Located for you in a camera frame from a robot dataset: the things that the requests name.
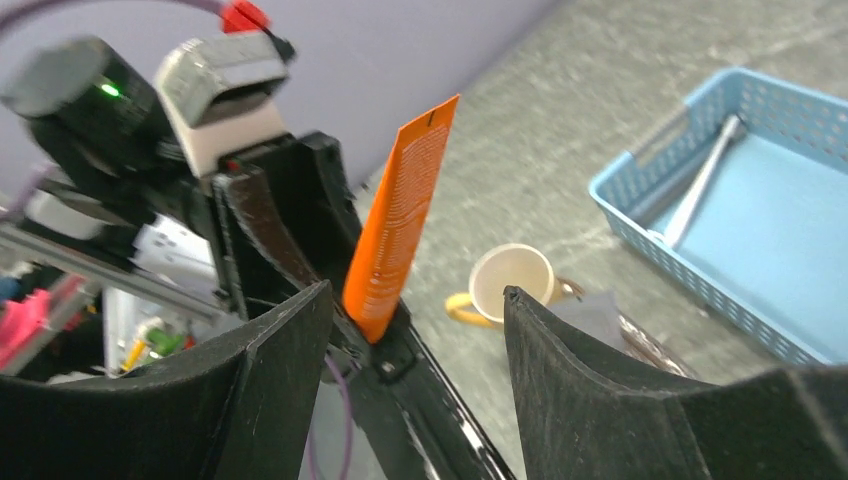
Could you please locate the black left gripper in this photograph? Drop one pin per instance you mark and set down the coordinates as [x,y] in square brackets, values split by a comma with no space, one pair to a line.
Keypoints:
[286,221]

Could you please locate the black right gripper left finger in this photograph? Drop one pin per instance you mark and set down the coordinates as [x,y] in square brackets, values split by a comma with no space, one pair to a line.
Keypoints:
[237,406]

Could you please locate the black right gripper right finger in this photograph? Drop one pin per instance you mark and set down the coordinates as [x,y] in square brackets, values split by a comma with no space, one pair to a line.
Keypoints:
[587,411]

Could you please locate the yellow ceramic mug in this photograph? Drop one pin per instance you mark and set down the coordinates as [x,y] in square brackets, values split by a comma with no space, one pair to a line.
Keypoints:
[512,264]

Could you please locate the brown oval wooden tray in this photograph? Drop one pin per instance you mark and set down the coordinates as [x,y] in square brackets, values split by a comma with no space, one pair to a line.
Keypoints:
[570,289]

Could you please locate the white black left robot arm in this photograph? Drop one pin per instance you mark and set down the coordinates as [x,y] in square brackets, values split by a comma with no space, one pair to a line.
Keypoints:
[187,196]

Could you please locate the light blue plastic basket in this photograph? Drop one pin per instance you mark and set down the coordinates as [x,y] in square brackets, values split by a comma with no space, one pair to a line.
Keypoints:
[767,247]

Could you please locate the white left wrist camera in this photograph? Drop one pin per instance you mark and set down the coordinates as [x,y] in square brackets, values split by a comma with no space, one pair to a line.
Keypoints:
[217,94]

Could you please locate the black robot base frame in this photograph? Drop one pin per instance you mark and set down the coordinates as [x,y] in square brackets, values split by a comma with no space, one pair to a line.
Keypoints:
[415,421]

